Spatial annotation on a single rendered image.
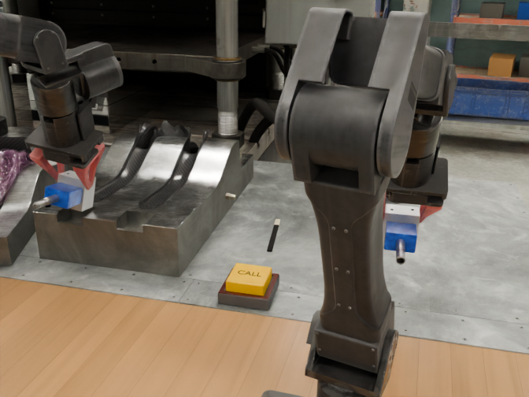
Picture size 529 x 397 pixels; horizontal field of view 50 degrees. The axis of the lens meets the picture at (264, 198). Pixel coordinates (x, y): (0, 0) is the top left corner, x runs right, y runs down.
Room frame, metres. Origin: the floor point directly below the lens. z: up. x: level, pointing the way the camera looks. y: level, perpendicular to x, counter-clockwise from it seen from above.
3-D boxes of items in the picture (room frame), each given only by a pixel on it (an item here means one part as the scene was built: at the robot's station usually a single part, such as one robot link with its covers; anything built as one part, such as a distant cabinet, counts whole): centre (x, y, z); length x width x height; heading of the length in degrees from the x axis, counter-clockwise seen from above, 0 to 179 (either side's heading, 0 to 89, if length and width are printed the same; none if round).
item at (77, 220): (0.88, 0.32, 0.87); 0.05 x 0.05 x 0.04; 77
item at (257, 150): (2.08, 0.60, 0.76); 1.30 x 0.84 x 0.07; 77
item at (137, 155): (1.08, 0.22, 0.92); 0.35 x 0.16 x 0.09; 167
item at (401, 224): (0.72, -0.19, 0.93); 0.13 x 0.05 x 0.05; 168
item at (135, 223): (0.86, 0.21, 0.87); 0.05 x 0.05 x 0.04; 77
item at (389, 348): (0.50, -0.09, 0.90); 0.09 x 0.06 x 0.06; 64
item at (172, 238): (1.09, 0.21, 0.87); 0.50 x 0.26 x 0.14; 167
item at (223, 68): (2.08, 0.58, 0.96); 1.29 x 0.83 x 0.18; 77
